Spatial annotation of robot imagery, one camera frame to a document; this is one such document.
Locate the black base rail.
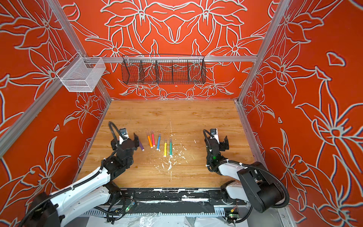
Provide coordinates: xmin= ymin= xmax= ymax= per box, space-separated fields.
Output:
xmin=121 ymin=188 xmax=247 ymax=206

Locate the yellow marker pen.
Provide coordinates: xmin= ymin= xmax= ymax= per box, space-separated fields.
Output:
xmin=164 ymin=139 xmax=168 ymax=157

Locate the green marker pen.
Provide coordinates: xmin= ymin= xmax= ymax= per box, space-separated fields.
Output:
xmin=169 ymin=138 xmax=173 ymax=157

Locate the orange marker pen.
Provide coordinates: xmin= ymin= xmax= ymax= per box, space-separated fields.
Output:
xmin=147 ymin=132 xmax=154 ymax=148

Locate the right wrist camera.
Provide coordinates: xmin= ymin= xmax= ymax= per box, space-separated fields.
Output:
xmin=210 ymin=128 xmax=219 ymax=142

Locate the pink marker pen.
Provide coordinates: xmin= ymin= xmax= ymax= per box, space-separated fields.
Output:
xmin=151 ymin=131 xmax=156 ymax=147

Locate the clear plastic bin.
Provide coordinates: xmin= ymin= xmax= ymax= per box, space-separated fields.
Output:
xmin=56 ymin=57 xmax=106 ymax=93

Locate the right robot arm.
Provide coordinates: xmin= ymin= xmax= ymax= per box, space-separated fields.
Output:
xmin=203 ymin=129 xmax=290 ymax=213

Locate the blue marker pen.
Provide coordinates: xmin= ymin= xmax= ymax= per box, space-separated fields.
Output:
xmin=157 ymin=133 xmax=162 ymax=151

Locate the purple marker pen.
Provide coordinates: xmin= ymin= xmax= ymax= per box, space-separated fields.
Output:
xmin=139 ymin=141 xmax=145 ymax=151

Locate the black wire basket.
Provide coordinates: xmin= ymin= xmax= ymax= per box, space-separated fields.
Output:
xmin=121 ymin=54 xmax=207 ymax=85

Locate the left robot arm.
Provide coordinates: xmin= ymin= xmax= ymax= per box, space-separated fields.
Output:
xmin=19 ymin=122 xmax=140 ymax=227

